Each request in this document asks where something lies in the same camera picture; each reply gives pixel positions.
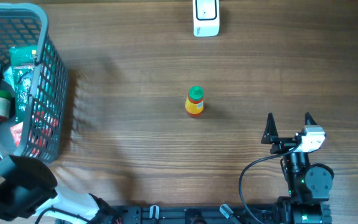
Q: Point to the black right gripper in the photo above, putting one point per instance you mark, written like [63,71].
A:
[271,136]

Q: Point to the green lid white jar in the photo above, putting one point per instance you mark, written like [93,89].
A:
[5,105]

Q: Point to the green 3M product pouch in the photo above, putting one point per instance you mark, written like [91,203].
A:
[23,65]

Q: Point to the small red white packet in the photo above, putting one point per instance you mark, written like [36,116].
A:
[16,131]

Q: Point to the red stick packet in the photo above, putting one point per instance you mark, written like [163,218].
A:
[44,126]

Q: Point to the orange sauce bottle green cap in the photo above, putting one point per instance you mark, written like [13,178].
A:
[194,104]

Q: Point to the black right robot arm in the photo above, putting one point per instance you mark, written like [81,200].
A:
[308,184]

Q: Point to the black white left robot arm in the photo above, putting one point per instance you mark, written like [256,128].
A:
[28,187]

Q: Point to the white barcode scanner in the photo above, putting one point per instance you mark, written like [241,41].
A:
[206,18]

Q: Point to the pale teal flat packet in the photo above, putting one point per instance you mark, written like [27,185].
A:
[8,77]

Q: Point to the grey plastic mesh basket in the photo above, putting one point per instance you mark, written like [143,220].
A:
[23,25]

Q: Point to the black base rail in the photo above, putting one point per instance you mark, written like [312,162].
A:
[257,213]

